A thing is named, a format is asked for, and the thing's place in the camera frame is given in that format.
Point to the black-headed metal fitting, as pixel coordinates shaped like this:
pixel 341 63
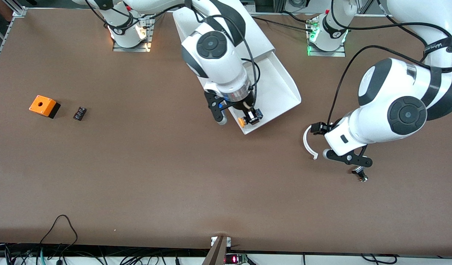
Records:
pixel 362 176

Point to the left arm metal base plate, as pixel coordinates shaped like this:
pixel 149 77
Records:
pixel 327 53

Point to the orange-capped push button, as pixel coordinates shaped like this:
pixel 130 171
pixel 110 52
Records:
pixel 242 121

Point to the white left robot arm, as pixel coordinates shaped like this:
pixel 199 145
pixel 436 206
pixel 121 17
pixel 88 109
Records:
pixel 395 84

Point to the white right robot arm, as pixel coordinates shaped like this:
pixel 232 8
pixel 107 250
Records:
pixel 218 70

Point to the red LED display module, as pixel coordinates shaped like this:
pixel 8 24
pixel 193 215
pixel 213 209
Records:
pixel 235 259

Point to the white curved plastic arc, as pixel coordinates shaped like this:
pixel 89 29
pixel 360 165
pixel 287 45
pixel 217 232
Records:
pixel 305 141

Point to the brown camera mount bracket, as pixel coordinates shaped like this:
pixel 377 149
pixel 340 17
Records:
pixel 216 254

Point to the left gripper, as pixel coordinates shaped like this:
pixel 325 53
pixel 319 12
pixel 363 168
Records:
pixel 319 127

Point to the small black terminal block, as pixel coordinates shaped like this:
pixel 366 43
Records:
pixel 79 113

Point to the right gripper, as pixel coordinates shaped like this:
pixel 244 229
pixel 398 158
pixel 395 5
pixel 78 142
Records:
pixel 245 106

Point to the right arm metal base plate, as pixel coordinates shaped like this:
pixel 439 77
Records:
pixel 132 49

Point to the orange box with black base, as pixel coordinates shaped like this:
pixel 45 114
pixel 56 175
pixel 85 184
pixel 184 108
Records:
pixel 49 105

